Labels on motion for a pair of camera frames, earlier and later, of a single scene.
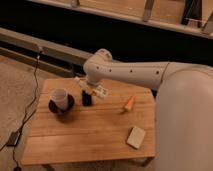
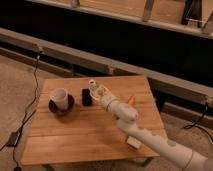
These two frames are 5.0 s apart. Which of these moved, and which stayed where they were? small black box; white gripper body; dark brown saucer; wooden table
Moved: white gripper body
Stayed: small black box; dark brown saucer; wooden table
